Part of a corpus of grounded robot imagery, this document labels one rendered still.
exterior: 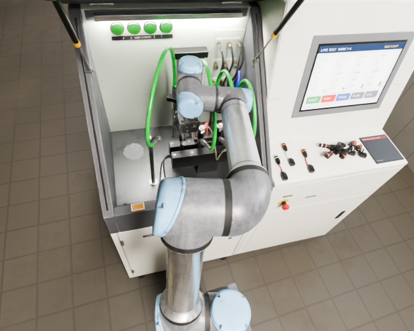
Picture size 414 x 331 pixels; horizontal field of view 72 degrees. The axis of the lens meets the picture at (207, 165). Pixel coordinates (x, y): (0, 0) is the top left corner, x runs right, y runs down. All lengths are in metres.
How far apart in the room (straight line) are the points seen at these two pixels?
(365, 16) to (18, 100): 2.81
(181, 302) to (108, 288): 1.32
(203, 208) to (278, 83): 0.79
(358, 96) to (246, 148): 0.91
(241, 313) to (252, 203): 0.41
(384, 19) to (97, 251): 1.99
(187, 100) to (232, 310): 0.59
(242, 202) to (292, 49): 0.77
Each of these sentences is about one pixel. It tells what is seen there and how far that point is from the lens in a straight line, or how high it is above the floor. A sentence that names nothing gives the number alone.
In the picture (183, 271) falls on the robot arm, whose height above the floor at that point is 1.33.
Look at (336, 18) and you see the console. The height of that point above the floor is 1.50.
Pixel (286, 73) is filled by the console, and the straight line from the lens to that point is 1.22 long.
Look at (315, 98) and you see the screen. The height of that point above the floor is 1.19.
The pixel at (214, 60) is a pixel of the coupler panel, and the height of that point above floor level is 1.22.
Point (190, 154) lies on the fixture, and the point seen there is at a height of 0.98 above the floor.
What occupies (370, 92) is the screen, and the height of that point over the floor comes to 1.20.
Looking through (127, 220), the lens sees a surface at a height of 0.89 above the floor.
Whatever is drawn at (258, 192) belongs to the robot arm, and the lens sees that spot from 0.57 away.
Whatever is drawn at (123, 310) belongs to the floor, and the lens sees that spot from 2.02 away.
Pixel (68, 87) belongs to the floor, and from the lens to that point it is 3.20.
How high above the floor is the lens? 1.98
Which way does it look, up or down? 54 degrees down
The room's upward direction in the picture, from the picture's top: 11 degrees clockwise
